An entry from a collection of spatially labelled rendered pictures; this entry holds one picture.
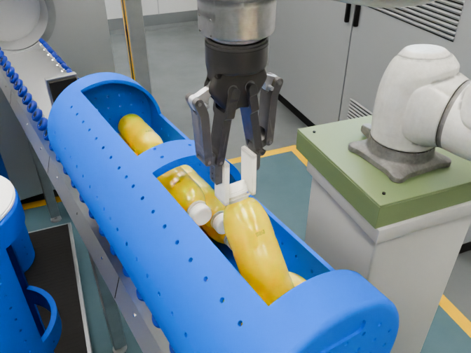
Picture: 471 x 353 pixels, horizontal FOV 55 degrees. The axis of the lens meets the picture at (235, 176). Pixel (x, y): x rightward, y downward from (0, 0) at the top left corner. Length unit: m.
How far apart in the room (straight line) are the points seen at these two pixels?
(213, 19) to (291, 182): 2.41
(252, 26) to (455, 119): 0.60
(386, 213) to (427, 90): 0.27
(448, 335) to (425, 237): 1.09
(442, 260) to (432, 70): 0.53
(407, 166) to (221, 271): 0.63
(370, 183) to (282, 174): 1.90
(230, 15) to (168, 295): 0.39
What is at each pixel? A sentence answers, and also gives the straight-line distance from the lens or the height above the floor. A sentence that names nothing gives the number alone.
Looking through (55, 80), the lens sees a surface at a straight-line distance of 1.63.
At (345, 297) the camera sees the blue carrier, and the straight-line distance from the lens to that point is 0.59.
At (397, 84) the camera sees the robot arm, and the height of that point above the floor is 1.27.
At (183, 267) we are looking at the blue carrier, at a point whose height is 1.19.
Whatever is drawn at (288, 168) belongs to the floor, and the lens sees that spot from 3.01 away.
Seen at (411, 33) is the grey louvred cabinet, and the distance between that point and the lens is 2.46.
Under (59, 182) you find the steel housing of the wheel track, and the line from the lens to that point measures 1.46.
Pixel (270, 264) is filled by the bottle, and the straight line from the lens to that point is 0.65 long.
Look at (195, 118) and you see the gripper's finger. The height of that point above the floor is 1.40.
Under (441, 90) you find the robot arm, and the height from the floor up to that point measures 1.28.
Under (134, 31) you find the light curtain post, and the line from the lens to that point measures 1.82.
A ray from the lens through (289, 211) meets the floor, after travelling 2.65.
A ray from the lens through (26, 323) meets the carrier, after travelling 1.29.
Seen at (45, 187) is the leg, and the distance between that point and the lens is 2.61.
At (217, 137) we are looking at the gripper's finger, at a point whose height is 1.37.
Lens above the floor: 1.67
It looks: 35 degrees down
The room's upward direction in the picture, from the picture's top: straight up
